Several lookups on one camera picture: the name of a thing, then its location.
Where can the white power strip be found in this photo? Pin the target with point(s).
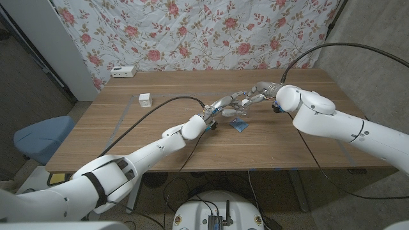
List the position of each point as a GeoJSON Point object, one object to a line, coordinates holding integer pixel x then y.
{"type": "Point", "coordinates": [123, 72]}

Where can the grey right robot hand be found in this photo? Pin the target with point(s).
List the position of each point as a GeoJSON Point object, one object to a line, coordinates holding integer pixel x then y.
{"type": "Point", "coordinates": [266, 88]}

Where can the tall white panel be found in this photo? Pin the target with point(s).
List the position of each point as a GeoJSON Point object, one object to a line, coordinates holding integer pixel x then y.
{"type": "Point", "coordinates": [54, 41]}

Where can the white table leg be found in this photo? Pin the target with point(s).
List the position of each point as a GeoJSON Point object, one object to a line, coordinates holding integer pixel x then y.
{"type": "Point", "coordinates": [132, 204]}

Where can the white floor plate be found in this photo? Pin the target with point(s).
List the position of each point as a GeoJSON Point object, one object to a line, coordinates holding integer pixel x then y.
{"type": "Point", "coordinates": [32, 179]}

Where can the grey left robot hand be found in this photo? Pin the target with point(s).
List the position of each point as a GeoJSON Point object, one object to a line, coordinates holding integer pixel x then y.
{"type": "Point", "coordinates": [222, 102]}

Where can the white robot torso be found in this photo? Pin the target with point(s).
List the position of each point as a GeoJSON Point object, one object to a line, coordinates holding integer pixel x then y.
{"type": "Point", "coordinates": [64, 226]}

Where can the grey table leg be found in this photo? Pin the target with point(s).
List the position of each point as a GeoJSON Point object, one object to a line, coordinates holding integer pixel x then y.
{"type": "Point", "coordinates": [298, 191]}

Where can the black module with antenna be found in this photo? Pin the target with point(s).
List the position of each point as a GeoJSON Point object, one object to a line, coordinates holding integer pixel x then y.
{"type": "Point", "coordinates": [215, 222]}

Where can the clear plastic medicine bottle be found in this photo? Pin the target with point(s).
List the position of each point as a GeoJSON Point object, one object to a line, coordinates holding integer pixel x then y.
{"type": "Point", "coordinates": [242, 110]}

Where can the black backdrop pole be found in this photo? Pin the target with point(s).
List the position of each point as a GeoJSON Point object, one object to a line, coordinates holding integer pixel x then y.
{"type": "Point", "coordinates": [334, 19]}

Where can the yellow and black floor marker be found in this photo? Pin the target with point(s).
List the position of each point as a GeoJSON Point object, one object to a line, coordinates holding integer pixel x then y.
{"type": "Point", "coordinates": [57, 179]}

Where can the blue padded stool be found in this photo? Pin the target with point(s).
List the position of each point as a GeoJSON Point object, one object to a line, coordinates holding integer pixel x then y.
{"type": "Point", "coordinates": [41, 137]}

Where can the white cube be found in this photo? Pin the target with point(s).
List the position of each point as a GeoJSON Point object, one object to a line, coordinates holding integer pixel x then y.
{"type": "Point", "coordinates": [145, 100]}

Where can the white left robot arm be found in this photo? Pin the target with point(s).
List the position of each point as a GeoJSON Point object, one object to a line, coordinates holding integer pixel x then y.
{"type": "Point", "coordinates": [150, 151]}

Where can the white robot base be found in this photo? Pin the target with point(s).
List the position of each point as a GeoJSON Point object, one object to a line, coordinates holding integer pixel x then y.
{"type": "Point", "coordinates": [198, 211]}

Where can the floral backdrop cloth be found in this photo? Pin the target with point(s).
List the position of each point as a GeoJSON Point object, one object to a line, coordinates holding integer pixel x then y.
{"type": "Point", "coordinates": [191, 32]}

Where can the blue sugar packet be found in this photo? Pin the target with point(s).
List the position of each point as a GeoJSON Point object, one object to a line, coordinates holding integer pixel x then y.
{"type": "Point", "coordinates": [239, 125]}

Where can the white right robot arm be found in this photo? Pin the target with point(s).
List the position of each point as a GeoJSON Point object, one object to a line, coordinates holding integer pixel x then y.
{"type": "Point", "coordinates": [319, 123]}

